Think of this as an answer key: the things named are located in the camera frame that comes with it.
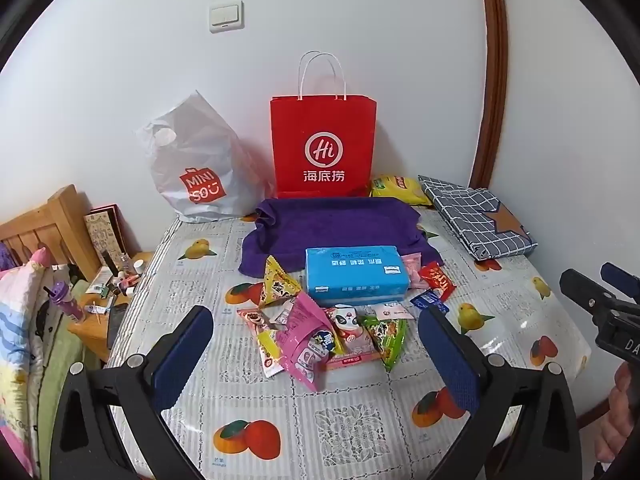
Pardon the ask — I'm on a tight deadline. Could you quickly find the pale snack packet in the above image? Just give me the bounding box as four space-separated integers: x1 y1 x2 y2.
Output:
374 301 416 321

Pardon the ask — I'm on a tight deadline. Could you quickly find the small red snack packet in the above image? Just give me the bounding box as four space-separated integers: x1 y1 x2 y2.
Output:
418 262 457 303

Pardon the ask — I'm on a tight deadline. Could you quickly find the panda print snack packet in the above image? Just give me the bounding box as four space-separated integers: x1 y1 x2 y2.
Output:
325 306 383 371

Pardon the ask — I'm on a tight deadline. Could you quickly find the grey checked folded cloth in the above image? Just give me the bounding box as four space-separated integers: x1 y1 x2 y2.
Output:
417 175 539 261

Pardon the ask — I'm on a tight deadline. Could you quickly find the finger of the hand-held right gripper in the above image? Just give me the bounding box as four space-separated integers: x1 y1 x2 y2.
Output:
559 269 614 330
600 262 640 306

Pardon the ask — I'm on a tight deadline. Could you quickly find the fruit print tablecloth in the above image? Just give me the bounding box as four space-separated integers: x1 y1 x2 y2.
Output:
102 195 593 480

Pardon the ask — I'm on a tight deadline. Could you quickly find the blue tissue pack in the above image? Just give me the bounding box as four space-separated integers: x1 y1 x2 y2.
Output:
305 246 412 308

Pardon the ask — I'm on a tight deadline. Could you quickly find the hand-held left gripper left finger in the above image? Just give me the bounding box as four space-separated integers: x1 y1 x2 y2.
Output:
50 305 215 480

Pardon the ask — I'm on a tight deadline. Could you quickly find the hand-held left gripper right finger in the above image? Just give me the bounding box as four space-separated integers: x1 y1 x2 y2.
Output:
418 305 583 480

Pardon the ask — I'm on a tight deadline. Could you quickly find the purple towel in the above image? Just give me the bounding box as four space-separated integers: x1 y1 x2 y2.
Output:
237 197 445 277

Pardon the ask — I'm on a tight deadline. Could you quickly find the yellow triangular snack packet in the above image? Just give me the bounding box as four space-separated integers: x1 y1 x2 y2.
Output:
257 255 304 309

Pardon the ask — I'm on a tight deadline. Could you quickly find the large yellow snack bag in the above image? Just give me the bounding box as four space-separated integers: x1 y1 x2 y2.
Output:
369 175 433 206

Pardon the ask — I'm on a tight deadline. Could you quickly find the brown wooden door frame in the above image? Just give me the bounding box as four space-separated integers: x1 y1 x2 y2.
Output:
472 0 509 193

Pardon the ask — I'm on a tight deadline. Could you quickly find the green triangular snack packet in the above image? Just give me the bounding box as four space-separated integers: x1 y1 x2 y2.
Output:
361 316 408 373

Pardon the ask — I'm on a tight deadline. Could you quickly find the pink snack bag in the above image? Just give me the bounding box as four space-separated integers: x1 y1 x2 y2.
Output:
257 292 346 393

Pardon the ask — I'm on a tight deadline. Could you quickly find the small blue candy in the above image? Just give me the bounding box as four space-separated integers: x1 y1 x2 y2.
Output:
410 290 448 315

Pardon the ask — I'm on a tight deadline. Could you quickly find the green bedsheet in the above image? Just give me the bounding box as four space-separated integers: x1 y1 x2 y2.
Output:
30 280 101 480

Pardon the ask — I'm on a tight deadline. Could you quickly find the person's right hand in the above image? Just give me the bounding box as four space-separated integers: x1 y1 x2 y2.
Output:
595 360 640 467

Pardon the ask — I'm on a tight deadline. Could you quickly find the patterned book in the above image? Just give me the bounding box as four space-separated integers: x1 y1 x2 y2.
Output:
83 204 130 271

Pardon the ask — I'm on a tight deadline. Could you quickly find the red paper bag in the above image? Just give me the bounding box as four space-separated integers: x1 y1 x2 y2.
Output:
270 51 378 200

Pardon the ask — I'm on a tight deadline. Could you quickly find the pink white candy bar wrapper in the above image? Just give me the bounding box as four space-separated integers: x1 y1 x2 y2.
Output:
236 306 286 378

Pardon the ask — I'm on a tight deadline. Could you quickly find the wooden headboard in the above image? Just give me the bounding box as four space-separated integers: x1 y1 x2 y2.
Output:
0 185 101 281

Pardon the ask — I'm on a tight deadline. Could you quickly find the colourful cartoon pillow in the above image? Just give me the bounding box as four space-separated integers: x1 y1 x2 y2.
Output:
0 247 53 478

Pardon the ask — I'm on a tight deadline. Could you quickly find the white light switch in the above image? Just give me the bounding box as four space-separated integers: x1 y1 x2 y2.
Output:
209 2 246 34

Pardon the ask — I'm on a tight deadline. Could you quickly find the black phone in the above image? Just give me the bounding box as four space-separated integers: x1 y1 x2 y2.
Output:
106 302 131 351

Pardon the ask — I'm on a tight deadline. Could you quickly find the white plastic shopping bag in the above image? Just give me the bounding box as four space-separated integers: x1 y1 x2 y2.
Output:
134 90 268 224

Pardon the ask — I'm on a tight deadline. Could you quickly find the small pink candy packet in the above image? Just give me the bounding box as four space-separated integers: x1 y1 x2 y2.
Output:
400 254 425 288

